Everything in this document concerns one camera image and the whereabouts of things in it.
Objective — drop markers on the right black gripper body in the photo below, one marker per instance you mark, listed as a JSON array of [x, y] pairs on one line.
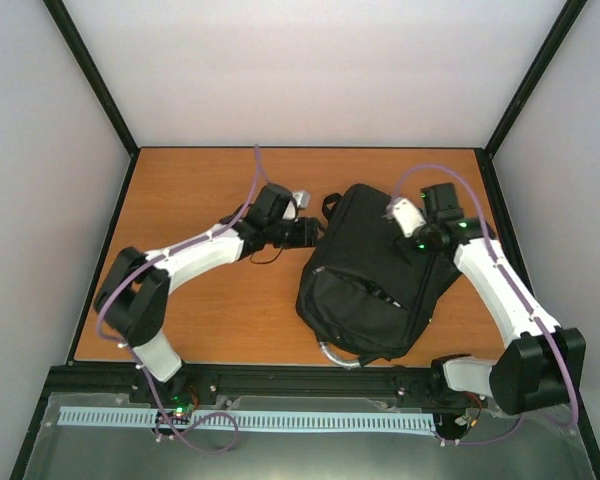
[[420, 252]]

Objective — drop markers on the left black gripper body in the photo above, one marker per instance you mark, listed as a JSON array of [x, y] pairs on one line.
[[283, 239]]

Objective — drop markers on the black student backpack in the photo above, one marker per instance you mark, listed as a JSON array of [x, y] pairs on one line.
[[365, 292]]

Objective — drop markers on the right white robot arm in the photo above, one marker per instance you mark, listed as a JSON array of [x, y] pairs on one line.
[[541, 364]]

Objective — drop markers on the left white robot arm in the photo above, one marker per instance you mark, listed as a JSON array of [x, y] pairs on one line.
[[133, 297]]

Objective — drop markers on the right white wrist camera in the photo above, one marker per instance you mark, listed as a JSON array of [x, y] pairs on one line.
[[406, 214]]

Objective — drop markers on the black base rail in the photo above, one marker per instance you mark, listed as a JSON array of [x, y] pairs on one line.
[[207, 384]]

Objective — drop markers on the right black frame post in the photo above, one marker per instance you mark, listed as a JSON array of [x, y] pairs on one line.
[[557, 34]]

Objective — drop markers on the black frame post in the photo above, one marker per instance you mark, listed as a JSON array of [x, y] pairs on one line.
[[67, 28], [557, 34]]

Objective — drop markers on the light blue cable duct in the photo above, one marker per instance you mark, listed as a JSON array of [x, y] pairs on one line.
[[251, 421]]

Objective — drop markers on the left black frame post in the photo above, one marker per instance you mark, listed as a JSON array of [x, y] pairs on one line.
[[67, 28]]

